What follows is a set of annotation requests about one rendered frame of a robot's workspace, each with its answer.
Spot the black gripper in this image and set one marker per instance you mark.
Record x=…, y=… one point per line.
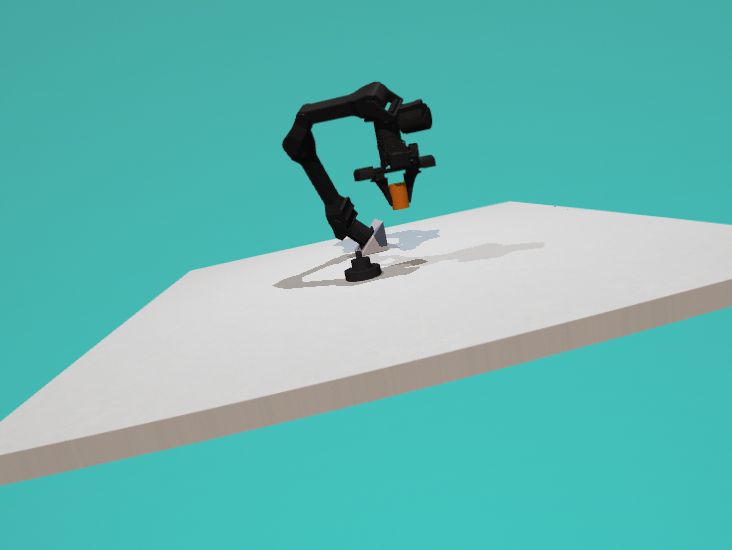
x=377, y=174

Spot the orange cylinder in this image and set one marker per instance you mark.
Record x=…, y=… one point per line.
x=399, y=195

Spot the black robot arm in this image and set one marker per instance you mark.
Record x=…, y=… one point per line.
x=369, y=103

